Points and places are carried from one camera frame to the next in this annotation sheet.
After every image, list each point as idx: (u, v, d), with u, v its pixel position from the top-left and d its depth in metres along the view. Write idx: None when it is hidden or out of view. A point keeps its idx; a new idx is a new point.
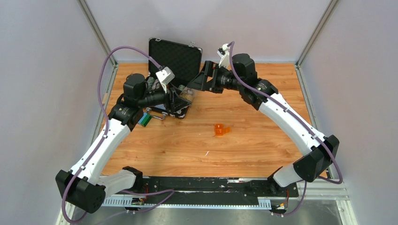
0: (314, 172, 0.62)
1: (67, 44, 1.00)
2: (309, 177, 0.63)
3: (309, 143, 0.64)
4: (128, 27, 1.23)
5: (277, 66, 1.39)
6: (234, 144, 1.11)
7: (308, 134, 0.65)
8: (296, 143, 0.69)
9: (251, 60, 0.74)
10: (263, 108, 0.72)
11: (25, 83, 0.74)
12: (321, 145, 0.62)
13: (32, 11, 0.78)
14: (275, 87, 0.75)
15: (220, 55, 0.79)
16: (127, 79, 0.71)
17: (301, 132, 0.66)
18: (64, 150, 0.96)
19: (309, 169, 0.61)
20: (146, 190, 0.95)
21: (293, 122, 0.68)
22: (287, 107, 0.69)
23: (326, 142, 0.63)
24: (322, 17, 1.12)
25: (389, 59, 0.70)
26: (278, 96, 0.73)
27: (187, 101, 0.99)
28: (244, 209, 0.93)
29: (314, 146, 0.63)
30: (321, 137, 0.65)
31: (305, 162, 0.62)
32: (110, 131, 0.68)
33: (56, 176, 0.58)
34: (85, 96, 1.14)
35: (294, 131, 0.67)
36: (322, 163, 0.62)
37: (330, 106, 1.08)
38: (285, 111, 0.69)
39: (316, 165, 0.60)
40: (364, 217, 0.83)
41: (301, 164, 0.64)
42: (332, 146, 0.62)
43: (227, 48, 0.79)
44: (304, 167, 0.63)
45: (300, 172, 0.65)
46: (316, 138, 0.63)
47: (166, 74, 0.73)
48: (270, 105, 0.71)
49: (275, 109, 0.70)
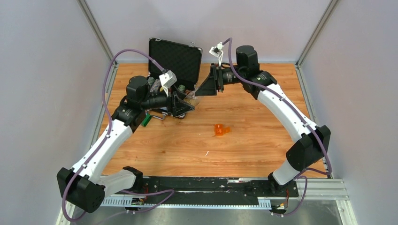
0: (304, 161, 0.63)
1: (67, 44, 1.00)
2: (300, 166, 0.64)
3: (300, 130, 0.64)
4: (128, 27, 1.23)
5: (278, 66, 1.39)
6: (234, 143, 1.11)
7: (300, 122, 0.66)
8: (289, 132, 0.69)
9: (255, 51, 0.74)
10: (261, 96, 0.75)
11: (24, 84, 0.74)
12: (312, 132, 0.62)
13: (32, 14, 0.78)
14: (274, 78, 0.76)
15: (215, 54, 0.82)
16: (130, 82, 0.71)
17: (293, 120, 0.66)
18: (64, 150, 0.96)
19: (300, 158, 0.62)
20: (146, 190, 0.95)
21: (288, 112, 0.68)
22: (283, 96, 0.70)
23: (317, 131, 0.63)
24: (322, 18, 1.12)
25: (389, 60, 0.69)
26: (276, 86, 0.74)
27: (189, 105, 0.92)
28: (245, 209, 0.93)
29: (304, 133, 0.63)
30: (312, 126, 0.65)
31: (296, 150, 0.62)
32: (113, 132, 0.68)
33: (57, 173, 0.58)
34: (84, 96, 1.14)
35: (287, 118, 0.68)
36: (312, 152, 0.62)
37: (331, 106, 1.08)
38: (281, 101, 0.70)
39: (305, 153, 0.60)
40: (363, 216, 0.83)
41: (292, 153, 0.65)
42: (322, 134, 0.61)
43: (222, 47, 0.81)
44: (295, 155, 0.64)
45: (292, 161, 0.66)
46: (307, 125, 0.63)
47: (168, 78, 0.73)
48: (266, 93, 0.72)
49: (271, 97, 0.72)
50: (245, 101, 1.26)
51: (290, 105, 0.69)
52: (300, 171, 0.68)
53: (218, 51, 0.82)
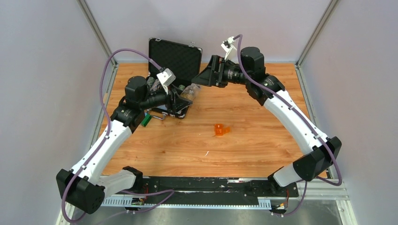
0: (314, 173, 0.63)
1: (67, 45, 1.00)
2: (309, 177, 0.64)
3: (311, 142, 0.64)
4: (128, 28, 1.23)
5: (278, 66, 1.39)
6: (234, 144, 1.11)
7: (310, 133, 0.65)
8: (299, 142, 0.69)
9: (261, 55, 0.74)
10: (268, 104, 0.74)
11: (24, 84, 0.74)
12: (323, 145, 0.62)
13: (31, 15, 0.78)
14: (282, 84, 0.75)
15: (225, 48, 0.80)
16: (129, 82, 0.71)
17: (304, 131, 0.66)
18: (64, 151, 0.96)
19: (309, 169, 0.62)
20: (146, 190, 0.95)
21: (298, 121, 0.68)
22: (292, 105, 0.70)
23: (328, 143, 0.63)
24: (322, 18, 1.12)
25: (390, 60, 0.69)
26: (284, 93, 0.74)
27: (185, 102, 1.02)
28: (244, 209, 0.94)
29: (315, 146, 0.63)
30: (324, 137, 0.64)
31: (306, 162, 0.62)
32: (112, 132, 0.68)
33: (57, 175, 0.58)
34: (84, 96, 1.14)
35: (297, 129, 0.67)
36: (322, 163, 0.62)
37: (331, 106, 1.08)
38: (290, 109, 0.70)
39: (315, 166, 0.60)
40: (363, 216, 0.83)
41: (301, 163, 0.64)
42: (333, 146, 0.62)
43: (233, 41, 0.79)
44: (304, 167, 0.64)
45: (300, 171, 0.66)
46: (318, 138, 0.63)
47: (167, 76, 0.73)
48: (275, 101, 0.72)
49: (280, 106, 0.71)
50: (245, 102, 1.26)
51: (301, 116, 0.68)
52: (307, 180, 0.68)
53: (229, 46, 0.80)
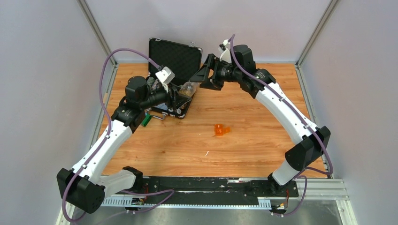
0: (304, 162, 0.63)
1: (67, 45, 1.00)
2: (299, 166, 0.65)
3: (302, 132, 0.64)
4: (128, 28, 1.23)
5: (278, 66, 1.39)
6: (234, 143, 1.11)
7: (301, 123, 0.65)
8: (290, 134, 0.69)
9: (249, 49, 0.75)
10: (260, 96, 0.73)
11: (24, 84, 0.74)
12: (313, 135, 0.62)
13: (31, 15, 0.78)
14: (273, 77, 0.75)
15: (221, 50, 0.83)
16: (129, 82, 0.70)
17: (294, 121, 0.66)
18: (64, 150, 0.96)
19: (299, 159, 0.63)
20: (146, 190, 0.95)
21: (288, 113, 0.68)
22: (282, 96, 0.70)
23: (317, 132, 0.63)
24: (322, 18, 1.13)
25: (389, 60, 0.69)
26: (275, 86, 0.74)
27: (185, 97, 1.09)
28: (244, 209, 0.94)
29: (305, 135, 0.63)
30: (313, 127, 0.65)
31: (296, 152, 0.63)
32: (113, 132, 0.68)
33: (57, 174, 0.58)
34: (84, 96, 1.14)
35: (287, 120, 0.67)
36: (312, 153, 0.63)
37: (331, 106, 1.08)
38: (281, 101, 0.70)
39: (305, 155, 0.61)
40: (363, 216, 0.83)
41: (291, 153, 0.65)
42: (323, 136, 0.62)
43: (228, 43, 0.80)
44: (295, 156, 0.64)
45: (291, 161, 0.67)
46: (308, 127, 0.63)
47: (166, 74, 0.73)
48: (266, 93, 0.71)
49: (271, 98, 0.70)
50: (245, 102, 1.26)
51: (290, 106, 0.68)
52: (299, 171, 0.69)
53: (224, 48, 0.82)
